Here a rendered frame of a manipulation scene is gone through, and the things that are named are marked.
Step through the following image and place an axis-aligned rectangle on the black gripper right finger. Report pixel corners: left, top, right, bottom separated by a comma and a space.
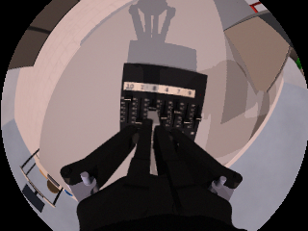
152, 111, 243, 217

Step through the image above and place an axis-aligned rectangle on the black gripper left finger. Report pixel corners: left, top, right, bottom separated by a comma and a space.
60, 110, 154, 219

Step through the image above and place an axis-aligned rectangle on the black lighting desk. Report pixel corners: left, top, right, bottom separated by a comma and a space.
120, 63, 208, 141

